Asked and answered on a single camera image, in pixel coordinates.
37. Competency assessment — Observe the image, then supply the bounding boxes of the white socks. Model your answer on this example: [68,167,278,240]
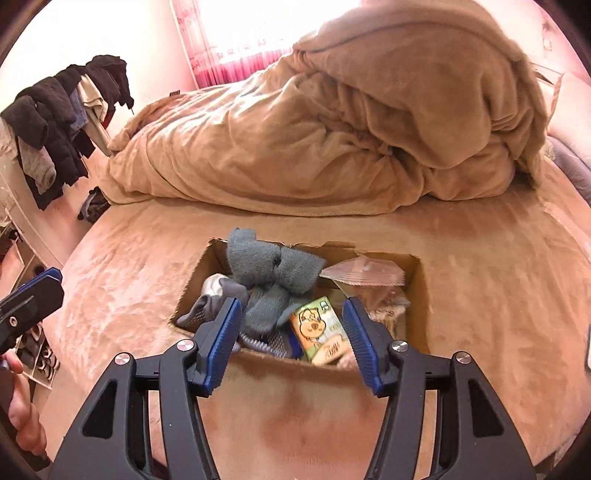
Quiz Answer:
[200,273,229,297]

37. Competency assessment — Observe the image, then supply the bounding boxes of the grey blue socks bundle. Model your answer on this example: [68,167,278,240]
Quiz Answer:
[174,228,325,352]

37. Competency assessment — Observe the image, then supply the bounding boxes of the person's left hand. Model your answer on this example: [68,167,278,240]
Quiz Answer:
[1,350,47,456]

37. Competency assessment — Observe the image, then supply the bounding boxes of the dark clothes on rack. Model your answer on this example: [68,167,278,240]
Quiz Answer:
[1,55,134,210]

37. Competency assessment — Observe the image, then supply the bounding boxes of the brown cardboard box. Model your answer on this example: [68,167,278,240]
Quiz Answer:
[171,228,430,368]

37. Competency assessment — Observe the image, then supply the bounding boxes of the blue tissue pack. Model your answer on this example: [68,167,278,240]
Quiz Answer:
[284,324,304,360]

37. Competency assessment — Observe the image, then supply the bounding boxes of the grey purple pillow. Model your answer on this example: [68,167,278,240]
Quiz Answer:
[548,137,591,204]

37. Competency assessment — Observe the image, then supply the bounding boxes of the pink red curtain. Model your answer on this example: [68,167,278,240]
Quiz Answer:
[171,0,362,88]

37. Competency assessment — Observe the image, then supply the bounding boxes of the cream embroidered pillow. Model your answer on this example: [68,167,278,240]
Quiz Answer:
[548,73,591,165]

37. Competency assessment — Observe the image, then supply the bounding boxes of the tan fleece duvet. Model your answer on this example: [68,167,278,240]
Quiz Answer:
[100,1,548,217]

